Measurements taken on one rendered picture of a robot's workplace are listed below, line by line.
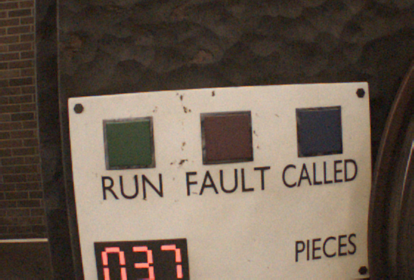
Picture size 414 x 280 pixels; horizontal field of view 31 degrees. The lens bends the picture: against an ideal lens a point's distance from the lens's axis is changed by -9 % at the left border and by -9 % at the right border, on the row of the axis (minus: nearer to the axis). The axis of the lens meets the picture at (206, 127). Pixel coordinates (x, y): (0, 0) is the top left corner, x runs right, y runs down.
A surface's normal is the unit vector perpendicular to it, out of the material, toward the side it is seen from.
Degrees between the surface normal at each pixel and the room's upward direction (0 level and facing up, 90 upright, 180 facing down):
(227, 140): 90
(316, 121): 90
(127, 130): 90
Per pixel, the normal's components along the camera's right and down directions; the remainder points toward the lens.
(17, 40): 0.12, 0.04
